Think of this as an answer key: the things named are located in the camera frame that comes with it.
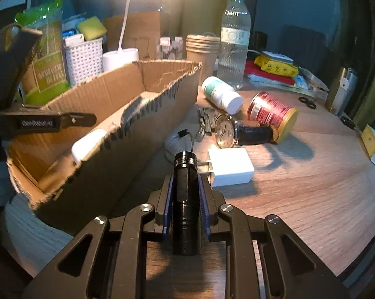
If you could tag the bunch of keys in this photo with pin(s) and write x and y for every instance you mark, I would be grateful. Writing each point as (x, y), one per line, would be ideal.
(206, 118)

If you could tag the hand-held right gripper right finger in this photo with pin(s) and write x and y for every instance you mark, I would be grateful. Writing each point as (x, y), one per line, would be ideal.
(204, 211)

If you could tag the black flashlight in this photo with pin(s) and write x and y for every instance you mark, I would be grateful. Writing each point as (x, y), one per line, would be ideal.
(186, 193)

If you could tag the white desk lamp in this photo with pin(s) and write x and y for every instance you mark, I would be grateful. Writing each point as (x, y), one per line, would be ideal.
(120, 59)

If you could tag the yellow tissue box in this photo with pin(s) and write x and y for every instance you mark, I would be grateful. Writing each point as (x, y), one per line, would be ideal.
(373, 144)

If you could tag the white woven plastic basket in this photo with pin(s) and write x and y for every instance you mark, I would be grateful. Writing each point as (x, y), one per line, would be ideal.
(84, 60)

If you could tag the white pill bottle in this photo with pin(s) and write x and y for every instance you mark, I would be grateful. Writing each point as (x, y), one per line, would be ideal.
(221, 92)

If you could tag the red can with gold lid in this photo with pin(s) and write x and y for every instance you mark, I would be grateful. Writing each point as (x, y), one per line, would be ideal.
(268, 109)

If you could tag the white charger adapter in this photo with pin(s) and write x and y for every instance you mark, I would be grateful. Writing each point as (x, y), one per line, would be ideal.
(231, 166)

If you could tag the green food bag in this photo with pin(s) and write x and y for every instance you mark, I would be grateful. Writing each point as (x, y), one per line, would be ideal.
(47, 56)

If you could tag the clear glass cup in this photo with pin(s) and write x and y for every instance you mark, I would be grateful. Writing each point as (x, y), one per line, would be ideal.
(170, 48)

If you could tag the cardboard box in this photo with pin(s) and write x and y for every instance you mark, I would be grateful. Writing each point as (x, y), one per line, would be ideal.
(91, 174)

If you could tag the black scissors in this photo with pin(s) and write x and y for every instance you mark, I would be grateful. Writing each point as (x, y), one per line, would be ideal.
(307, 102)

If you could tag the metal tumbler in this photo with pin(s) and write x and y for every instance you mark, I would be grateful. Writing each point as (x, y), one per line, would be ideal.
(341, 90)

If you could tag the yellow wipes packet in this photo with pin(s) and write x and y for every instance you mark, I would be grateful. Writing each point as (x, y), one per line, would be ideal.
(276, 67)

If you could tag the yellow green sponge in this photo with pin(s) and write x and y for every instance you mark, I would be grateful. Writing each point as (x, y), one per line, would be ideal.
(92, 28)

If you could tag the white flat device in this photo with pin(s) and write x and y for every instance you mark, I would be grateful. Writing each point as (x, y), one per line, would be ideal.
(87, 144)

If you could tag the clear plastic water bottle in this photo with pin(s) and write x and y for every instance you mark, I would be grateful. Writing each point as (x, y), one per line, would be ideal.
(232, 46)

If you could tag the blue small item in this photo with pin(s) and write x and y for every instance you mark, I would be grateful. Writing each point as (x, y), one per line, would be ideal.
(69, 33)

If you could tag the white small carton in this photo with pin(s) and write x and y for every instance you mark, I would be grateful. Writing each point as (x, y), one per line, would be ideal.
(73, 40)

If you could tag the stack of brown paper cups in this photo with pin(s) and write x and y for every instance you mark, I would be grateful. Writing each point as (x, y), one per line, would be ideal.
(203, 53)

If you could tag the small black fob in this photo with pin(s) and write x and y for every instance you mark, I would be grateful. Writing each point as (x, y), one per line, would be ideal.
(349, 122)

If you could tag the white plastic packs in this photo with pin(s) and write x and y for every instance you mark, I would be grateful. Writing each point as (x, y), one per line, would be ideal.
(310, 82)

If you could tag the brown cardboard package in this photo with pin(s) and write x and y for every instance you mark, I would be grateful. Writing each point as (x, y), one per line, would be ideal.
(142, 34)

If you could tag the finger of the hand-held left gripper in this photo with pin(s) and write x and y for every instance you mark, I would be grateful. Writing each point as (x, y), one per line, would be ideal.
(78, 120)

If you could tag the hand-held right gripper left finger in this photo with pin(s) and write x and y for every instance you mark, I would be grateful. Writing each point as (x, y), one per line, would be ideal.
(169, 211)

